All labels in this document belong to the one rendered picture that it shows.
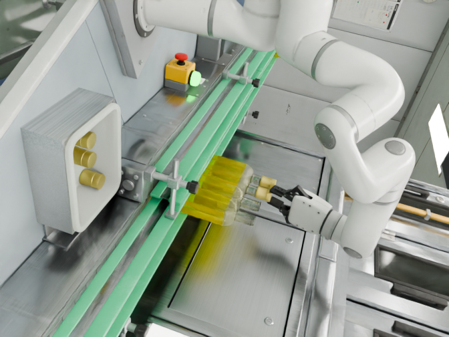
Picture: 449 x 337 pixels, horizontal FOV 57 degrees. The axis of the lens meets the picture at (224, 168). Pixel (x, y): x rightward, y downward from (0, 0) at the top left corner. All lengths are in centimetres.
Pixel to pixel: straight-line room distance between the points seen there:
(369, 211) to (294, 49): 37
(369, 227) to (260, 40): 45
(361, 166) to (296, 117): 679
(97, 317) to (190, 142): 49
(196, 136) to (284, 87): 625
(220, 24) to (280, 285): 66
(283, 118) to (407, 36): 237
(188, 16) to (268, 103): 660
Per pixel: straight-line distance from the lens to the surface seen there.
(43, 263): 90
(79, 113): 79
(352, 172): 76
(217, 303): 106
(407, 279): 137
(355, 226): 94
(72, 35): 83
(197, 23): 93
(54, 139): 73
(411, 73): 715
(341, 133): 73
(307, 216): 112
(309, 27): 82
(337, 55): 78
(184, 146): 106
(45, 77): 79
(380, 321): 123
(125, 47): 95
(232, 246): 118
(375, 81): 79
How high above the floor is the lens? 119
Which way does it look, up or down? 9 degrees down
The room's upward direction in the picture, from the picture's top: 107 degrees clockwise
